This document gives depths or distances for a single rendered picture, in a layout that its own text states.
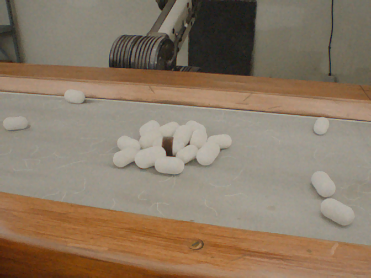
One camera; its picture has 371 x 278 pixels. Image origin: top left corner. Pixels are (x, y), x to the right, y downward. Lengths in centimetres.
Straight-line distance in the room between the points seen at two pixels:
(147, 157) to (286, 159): 16
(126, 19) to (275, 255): 244
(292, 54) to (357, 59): 42
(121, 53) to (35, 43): 219
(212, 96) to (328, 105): 18
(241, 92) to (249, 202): 26
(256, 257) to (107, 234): 11
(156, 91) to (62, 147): 20
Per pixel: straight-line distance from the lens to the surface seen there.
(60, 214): 31
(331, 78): 255
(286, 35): 248
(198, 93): 58
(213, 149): 40
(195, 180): 38
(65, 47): 287
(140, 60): 81
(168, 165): 38
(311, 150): 46
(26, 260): 31
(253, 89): 58
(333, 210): 34
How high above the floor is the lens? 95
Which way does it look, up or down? 27 degrees down
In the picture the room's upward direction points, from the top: straight up
